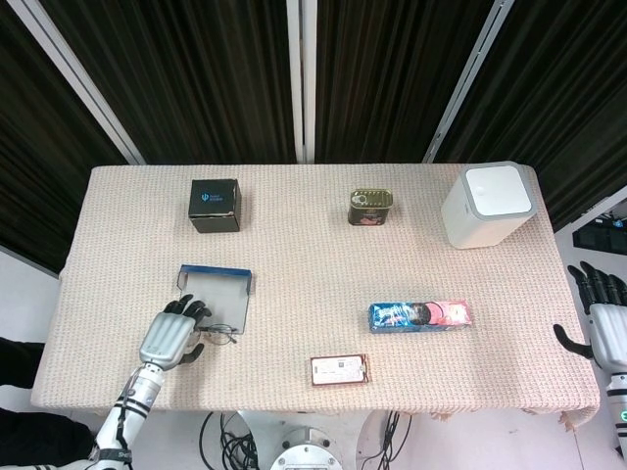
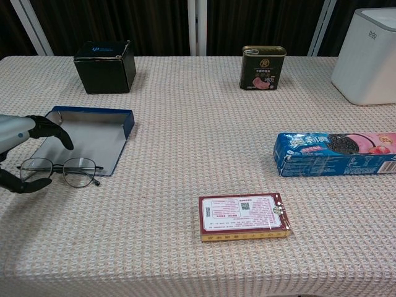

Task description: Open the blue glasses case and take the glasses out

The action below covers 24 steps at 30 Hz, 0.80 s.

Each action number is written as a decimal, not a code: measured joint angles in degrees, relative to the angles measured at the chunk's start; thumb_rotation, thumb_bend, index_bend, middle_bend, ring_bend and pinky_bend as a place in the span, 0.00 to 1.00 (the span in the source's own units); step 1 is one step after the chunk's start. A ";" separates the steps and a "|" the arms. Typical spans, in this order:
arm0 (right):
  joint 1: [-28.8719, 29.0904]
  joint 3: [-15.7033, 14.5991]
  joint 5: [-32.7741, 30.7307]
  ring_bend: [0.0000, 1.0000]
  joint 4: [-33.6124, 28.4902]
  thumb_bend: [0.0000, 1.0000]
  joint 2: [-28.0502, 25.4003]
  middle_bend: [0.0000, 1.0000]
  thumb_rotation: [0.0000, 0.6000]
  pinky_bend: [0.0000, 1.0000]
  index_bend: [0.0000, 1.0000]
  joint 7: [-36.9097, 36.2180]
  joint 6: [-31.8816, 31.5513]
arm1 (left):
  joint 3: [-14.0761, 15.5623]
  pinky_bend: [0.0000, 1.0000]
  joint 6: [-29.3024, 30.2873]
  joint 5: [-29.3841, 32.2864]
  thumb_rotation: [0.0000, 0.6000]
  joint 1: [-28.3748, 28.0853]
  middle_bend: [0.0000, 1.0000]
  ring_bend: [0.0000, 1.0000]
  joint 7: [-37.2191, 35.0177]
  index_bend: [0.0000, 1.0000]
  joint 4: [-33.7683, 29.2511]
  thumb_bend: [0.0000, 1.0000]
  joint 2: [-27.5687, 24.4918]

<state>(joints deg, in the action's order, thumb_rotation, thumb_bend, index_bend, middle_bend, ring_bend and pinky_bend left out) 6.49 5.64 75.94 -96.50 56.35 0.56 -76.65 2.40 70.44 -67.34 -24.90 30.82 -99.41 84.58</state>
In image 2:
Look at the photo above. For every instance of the dark green luncheon meat can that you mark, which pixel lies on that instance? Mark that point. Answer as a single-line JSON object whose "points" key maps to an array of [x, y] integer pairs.
{"points": [[263, 71]]}

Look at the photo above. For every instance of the black pleated curtain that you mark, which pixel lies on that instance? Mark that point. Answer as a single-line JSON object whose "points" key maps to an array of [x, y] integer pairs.
{"points": [[123, 24]]}

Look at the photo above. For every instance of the red playing card box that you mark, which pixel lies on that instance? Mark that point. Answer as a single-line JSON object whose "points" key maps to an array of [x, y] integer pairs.
{"points": [[238, 213]]}

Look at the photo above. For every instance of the black cube cardboard box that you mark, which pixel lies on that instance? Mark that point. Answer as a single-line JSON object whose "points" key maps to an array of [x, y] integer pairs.
{"points": [[102, 74]]}

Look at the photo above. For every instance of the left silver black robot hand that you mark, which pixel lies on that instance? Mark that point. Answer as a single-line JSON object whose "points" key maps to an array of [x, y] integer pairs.
{"points": [[18, 130]]}

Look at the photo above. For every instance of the white square trash bin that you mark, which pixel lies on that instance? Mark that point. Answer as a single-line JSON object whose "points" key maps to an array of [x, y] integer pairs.
{"points": [[365, 68]]}

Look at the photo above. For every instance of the white upright frame pole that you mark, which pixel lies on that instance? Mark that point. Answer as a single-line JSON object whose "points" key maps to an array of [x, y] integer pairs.
{"points": [[191, 28]]}

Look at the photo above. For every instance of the thin-framed eyeglasses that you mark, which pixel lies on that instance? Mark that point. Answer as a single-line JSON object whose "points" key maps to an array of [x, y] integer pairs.
{"points": [[77, 171]]}

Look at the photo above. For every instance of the blue glasses case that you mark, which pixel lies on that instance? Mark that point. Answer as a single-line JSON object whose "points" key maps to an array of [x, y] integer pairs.
{"points": [[92, 139]]}

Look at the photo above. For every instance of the blue pink cookie package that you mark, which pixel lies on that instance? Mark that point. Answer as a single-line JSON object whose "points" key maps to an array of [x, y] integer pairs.
{"points": [[309, 161]]}

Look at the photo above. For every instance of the beige woven tablecloth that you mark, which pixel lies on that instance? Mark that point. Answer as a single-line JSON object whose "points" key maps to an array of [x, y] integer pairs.
{"points": [[216, 139]]}

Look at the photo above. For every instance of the white slanted frame pole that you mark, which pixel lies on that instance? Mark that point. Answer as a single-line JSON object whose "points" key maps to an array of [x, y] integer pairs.
{"points": [[32, 28], [321, 28]]}

